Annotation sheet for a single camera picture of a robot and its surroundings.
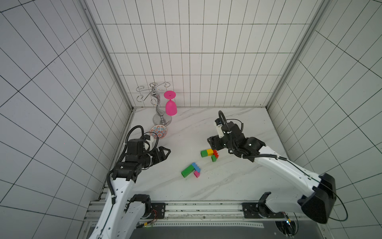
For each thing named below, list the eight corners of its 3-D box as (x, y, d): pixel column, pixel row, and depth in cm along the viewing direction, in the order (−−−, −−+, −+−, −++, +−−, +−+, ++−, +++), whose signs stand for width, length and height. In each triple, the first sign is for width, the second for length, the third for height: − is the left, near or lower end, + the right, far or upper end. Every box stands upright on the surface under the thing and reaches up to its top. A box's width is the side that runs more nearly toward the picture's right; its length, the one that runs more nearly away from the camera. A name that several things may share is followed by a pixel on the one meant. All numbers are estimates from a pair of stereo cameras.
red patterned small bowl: (150, 139, 103) (149, 135, 99) (152, 128, 109) (151, 124, 105) (166, 139, 103) (165, 135, 99) (168, 128, 109) (167, 124, 105)
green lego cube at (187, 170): (184, 178, 86) (183, 176, 83) (180, 173, 87) (180, 171, 85) (194, 169, 89) (194, 167, 87) (191, 165, 91) (191, 163, 88)
